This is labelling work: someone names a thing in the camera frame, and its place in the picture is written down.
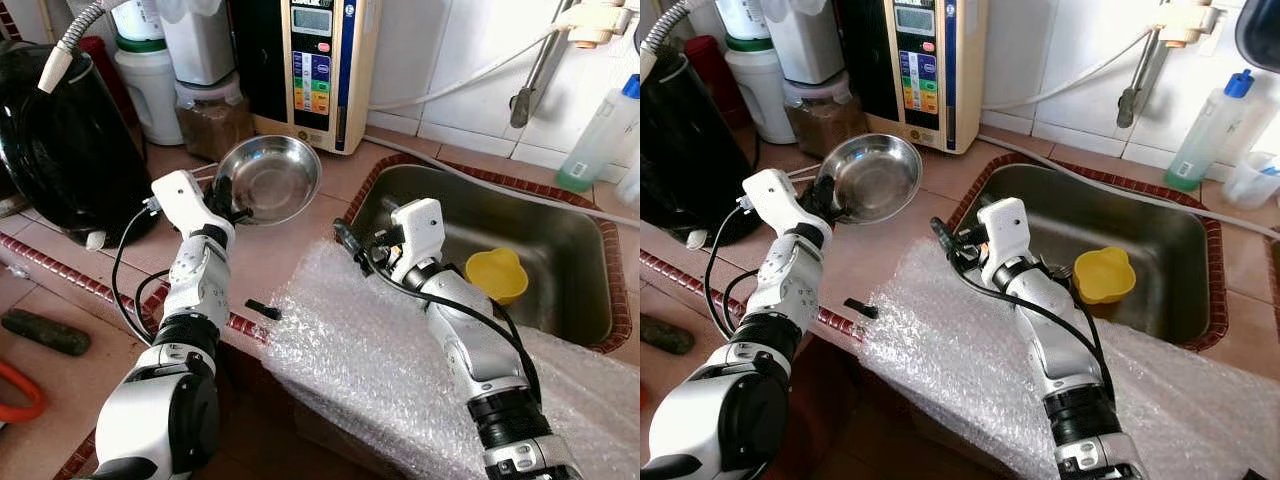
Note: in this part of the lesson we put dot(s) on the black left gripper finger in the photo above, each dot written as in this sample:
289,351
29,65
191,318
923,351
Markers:
240,214
837,214

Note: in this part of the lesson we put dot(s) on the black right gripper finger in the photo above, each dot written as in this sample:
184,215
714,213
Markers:
348,243
944,239
388,204

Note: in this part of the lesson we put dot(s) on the steel bowl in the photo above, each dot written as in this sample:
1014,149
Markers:
275,180
875,178

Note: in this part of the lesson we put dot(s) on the yellow plastic bowl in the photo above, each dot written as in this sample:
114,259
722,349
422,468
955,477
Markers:
1105,278
497,280

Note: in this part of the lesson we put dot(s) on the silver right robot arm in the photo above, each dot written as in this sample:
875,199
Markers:
1050,330
470,330

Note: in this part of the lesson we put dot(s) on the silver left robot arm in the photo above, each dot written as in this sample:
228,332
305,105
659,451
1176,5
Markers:
200,290
790,290

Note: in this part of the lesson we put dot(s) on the white stick green tip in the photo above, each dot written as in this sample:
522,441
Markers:
805,176
205,176
805,168
205,168

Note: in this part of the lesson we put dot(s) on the brown powder jar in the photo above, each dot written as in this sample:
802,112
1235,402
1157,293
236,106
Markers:
822,125
210,125

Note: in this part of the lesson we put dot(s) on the black clip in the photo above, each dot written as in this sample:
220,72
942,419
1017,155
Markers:
264,309
861,308

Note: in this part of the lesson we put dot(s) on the clear bubble wrap sheet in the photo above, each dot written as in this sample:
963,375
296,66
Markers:
940,370
340,370

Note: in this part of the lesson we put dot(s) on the black electric kettle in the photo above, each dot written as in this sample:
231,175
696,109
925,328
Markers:
690,150
70,150

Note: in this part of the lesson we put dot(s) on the cream water ionizer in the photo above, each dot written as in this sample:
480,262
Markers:
367,60
973,60

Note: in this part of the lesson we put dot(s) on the white plastic container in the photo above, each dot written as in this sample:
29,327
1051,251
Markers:
200,45
810,45

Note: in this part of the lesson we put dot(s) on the dark red container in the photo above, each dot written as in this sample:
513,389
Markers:
715,68
100,58

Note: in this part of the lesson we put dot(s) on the steel sink basin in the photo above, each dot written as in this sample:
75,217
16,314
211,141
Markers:
1160,230
560,240

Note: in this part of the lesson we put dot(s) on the clear plastic cup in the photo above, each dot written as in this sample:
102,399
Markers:
630,185
1250,185

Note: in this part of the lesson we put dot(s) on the dark green cylindrical object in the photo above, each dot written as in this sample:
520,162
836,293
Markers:
665,335
45,332

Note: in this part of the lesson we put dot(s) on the clear bottle blue cap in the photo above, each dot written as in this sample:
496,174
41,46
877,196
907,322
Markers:
1205,140
595,145

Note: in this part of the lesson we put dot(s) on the cream tap diverter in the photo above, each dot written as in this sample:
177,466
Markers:
1188,22
598,22

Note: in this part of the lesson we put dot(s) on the dark blue basin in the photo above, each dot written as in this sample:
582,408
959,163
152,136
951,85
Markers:
1262,35

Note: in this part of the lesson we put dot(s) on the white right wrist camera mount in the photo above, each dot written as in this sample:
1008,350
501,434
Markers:
1005,225
418,225

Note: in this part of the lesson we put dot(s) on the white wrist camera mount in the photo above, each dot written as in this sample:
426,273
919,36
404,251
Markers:
180,195
418,225
1005,225
772,195

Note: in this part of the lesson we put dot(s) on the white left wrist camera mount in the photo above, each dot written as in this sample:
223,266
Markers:
180,195
772,195

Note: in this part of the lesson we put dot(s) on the grey wall tap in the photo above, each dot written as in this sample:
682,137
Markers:
1128,105
522,105

